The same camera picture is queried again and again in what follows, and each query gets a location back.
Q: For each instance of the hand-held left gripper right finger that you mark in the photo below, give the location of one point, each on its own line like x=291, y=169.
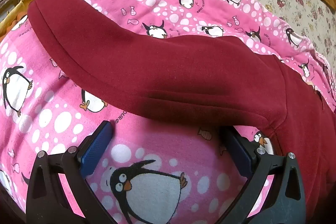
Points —
x=240, y=153

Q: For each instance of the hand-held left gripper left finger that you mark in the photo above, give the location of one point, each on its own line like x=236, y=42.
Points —
x=95, y=150

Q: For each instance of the maroon fleece pants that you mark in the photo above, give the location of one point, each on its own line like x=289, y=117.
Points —
x=170, y=69

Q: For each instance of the pink penguin print blanket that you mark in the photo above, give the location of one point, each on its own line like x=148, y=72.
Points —
x=52, y=98

